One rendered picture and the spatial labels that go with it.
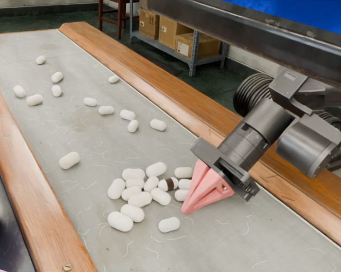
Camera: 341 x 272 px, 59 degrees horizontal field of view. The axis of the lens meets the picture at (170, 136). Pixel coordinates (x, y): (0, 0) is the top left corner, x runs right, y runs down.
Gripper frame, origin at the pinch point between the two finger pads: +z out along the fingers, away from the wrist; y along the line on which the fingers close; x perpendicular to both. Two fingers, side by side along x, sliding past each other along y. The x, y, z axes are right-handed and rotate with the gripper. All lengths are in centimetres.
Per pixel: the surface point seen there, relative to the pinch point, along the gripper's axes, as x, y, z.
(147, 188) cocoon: -1.4, -6.8, 2.2
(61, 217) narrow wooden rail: -10.7, -7.0, 11.8
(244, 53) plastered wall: 170, -159, -120
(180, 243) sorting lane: -1.0, 3.3, 3.9
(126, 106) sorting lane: 6.8, -34.2, -5.5
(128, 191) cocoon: -3.6, -7.3, 4.3
